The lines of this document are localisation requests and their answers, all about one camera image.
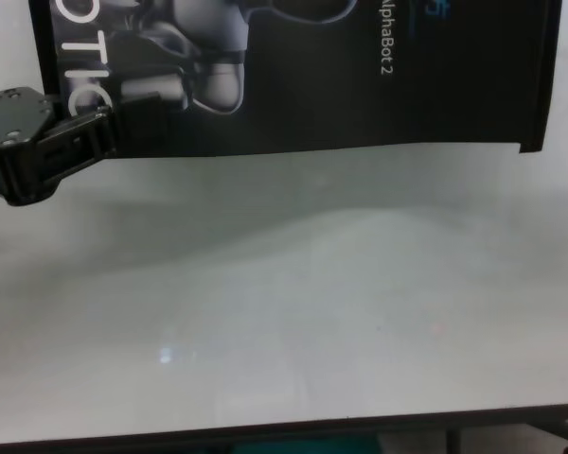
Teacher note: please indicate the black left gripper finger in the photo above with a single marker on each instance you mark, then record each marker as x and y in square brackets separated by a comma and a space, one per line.
[62, 111]
[80, 146]

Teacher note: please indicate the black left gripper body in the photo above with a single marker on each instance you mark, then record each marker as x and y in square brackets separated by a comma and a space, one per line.
[9, 118]

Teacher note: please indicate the black robot print poster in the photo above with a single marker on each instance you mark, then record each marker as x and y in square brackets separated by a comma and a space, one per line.
[312, 94]

